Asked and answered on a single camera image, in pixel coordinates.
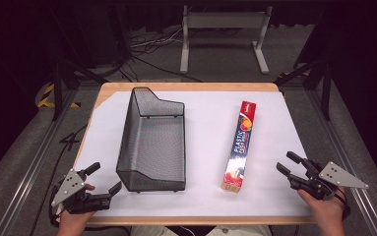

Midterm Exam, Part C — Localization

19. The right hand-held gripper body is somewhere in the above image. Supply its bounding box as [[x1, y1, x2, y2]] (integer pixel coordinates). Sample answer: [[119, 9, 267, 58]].
[[288, 158, 370, 202]]

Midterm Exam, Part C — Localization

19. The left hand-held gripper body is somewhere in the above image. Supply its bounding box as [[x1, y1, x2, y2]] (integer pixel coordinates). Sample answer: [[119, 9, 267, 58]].
[[50, 167, 112, 216]]

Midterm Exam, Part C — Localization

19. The person's left hand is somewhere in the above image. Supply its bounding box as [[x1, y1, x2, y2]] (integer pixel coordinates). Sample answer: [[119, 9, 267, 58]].
[[56, 183, 96, 236]]

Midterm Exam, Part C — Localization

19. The person's right hand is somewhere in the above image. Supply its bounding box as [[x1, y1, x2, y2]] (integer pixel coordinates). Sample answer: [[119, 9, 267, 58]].
[[296, 188, 346, 236]]

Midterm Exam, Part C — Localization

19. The long plastic wrap box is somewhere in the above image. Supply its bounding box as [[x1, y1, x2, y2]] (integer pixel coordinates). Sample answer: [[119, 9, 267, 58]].
[[220, 100, 258, 195]]

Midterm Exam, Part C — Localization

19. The black tripod stand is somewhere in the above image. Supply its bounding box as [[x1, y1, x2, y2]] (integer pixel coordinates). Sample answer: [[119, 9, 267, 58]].
[[275, 58, 334, 122], [51, 58, 109, 122]]

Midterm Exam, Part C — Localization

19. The yellow black hazard tape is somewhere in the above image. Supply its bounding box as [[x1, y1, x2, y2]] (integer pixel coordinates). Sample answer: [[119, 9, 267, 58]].
[[36, 83, 82, 109]]

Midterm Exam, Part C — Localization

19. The white table mat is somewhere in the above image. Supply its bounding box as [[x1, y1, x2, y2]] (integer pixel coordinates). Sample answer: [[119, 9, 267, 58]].
[[73, 90, 314, 218]]

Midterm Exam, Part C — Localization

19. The aluminium floor rail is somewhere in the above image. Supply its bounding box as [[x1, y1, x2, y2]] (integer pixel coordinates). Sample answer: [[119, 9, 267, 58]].
[[306, 88, 377, 236], [0, 88, 79, 236]]

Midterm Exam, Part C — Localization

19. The black cable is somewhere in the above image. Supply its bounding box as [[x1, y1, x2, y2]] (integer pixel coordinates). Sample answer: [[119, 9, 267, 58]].
[[333, 186, 352, 221], [28, 124, 90, 236]]

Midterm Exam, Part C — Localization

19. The black wire mesh basket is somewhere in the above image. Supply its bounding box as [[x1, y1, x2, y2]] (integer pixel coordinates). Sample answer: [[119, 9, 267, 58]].
[[115, 86, 187, 194]]

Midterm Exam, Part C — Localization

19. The bundle of floor cables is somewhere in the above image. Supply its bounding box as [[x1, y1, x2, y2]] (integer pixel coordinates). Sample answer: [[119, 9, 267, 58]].
[[118, 27, 204, 84]]

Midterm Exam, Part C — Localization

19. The white metal stand frame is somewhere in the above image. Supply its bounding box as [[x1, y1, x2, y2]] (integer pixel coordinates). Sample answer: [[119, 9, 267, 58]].
[[179, 4, 275, 75]]

